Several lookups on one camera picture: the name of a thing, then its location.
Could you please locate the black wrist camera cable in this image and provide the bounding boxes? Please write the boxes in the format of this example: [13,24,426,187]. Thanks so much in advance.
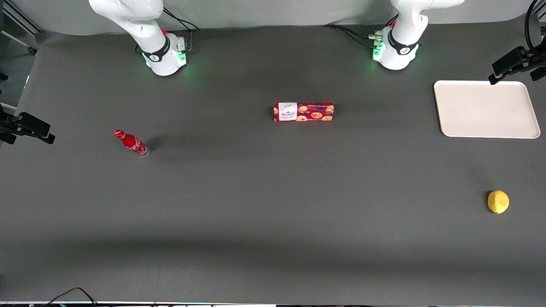
[524,0,546,57]

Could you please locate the red cola bottle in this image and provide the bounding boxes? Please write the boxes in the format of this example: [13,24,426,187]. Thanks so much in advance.
[114,130,151,157]

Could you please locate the black base cable bundle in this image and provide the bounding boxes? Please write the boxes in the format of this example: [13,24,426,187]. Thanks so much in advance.
[323,24,383,49]
[163,7,200,32]

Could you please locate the yellow lemon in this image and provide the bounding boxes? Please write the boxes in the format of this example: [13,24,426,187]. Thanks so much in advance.
[488,190,510,214]

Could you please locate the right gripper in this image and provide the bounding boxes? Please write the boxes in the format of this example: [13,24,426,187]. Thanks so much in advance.
[0,112,55,145]

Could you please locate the red tartan cookie box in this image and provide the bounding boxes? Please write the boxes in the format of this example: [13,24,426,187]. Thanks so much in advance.
[273,101,334,122]

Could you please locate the cream plastic tray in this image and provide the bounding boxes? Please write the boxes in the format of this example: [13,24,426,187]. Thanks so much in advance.
[434,80,541,139]

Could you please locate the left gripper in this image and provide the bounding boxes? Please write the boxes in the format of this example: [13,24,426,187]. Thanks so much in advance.
[488,46,546,85]

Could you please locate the thin metal rod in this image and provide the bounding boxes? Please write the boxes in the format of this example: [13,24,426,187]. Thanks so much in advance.
[0,31,38,55]

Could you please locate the thin black floor cable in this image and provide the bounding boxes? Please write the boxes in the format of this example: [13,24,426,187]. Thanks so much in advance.
[43,287,99,307]

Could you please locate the aluminium frame rail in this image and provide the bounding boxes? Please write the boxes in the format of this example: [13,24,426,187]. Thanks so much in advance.
[3,0,43,34]

